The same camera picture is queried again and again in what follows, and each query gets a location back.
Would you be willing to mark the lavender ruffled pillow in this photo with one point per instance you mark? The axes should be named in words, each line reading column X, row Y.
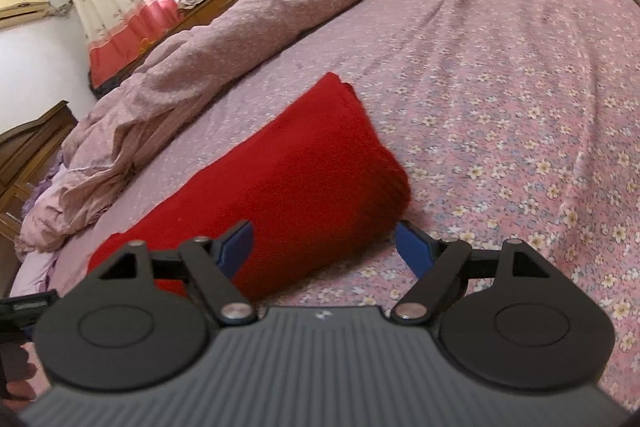
column 35, row 272

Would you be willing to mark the pink floral bed sheet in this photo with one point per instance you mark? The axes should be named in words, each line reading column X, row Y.
column 500, row 107

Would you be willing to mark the pink rumpled duvet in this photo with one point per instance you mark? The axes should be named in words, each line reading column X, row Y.
column 250, row 37

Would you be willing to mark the wooden cabinet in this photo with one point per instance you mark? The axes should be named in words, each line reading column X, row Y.
column 30, row 147

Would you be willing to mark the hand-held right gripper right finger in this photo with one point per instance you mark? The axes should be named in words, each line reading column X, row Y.
column 412, row 247

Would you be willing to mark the beige air conditioner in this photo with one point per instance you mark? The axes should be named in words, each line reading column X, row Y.
column 22, row 7

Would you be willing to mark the red knit sweater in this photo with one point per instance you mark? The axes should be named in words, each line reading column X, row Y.
column 310, row 167

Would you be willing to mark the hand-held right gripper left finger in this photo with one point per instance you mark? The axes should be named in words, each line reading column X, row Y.
column 235, row 249

